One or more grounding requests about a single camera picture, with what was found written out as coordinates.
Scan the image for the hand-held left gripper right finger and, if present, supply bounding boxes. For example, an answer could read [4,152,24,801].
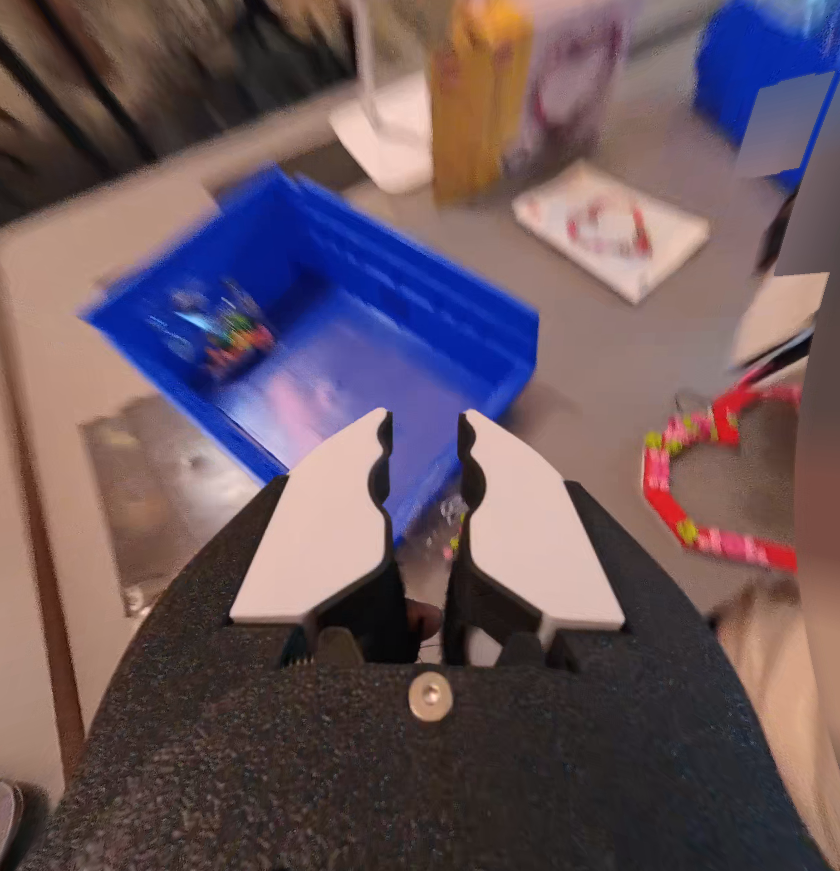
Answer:
[457,410,626,631]

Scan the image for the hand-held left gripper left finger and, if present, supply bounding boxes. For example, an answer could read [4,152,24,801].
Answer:
[229,407,397,628]

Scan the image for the red brick heart frame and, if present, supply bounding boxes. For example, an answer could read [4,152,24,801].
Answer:
[641,381,802,574]

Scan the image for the grey desk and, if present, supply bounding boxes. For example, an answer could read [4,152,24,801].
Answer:
[0,30,825,783]

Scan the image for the clear plastic bag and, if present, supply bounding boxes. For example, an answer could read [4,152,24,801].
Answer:
[401,493,470,566]

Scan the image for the grey metal plate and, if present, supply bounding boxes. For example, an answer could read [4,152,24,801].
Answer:
[78,393,260,619]

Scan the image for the bag of colourful bricks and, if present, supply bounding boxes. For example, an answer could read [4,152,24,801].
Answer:
[147,275,278,385]

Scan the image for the blue plastic bin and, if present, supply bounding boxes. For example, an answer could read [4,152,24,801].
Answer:
[78,163,540,545]
[694,0,840,193]

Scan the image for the white instruction booklet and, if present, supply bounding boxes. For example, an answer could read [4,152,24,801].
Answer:
[511,160,712,306]

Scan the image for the white lamp stand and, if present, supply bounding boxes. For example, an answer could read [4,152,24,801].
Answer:
[328,0,436,197]

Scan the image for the yellow and white toy box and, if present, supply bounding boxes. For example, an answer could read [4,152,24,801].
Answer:
[428,0,630,206]

